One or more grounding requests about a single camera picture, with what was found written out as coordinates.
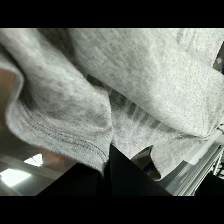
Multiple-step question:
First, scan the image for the silver frame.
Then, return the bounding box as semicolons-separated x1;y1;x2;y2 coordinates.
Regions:
159;128;224;197

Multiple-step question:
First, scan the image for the grey T-shirt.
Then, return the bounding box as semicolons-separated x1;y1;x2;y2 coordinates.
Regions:
0;28;224;180

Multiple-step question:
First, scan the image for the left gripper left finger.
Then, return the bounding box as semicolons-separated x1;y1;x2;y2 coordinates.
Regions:
37;161;106;197

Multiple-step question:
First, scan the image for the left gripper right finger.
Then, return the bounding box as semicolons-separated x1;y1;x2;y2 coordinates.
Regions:
105;143;172;197

